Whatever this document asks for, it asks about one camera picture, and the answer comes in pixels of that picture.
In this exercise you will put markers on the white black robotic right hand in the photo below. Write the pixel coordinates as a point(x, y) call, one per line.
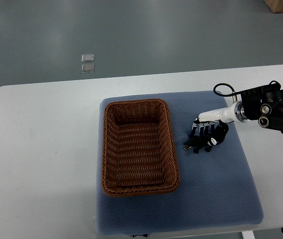
point(215, 123)

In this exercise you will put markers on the dark toy crocodile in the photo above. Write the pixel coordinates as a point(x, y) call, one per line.
point(198, 142)

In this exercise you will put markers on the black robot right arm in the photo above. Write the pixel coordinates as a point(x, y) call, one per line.
point(265, 105)

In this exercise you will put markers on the brown wicker basket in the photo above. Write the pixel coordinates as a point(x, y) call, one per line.
point(138, 155)

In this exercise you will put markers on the blue-grey foam mat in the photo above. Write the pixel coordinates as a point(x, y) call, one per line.
point(216, 189)

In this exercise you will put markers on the white table leg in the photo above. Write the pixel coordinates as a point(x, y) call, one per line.
point(247, 235)

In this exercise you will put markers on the dark label under mat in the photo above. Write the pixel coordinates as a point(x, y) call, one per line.
point(140, 236)

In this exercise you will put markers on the upper floor socket plate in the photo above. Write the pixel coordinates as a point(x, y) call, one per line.
point(87, 57)

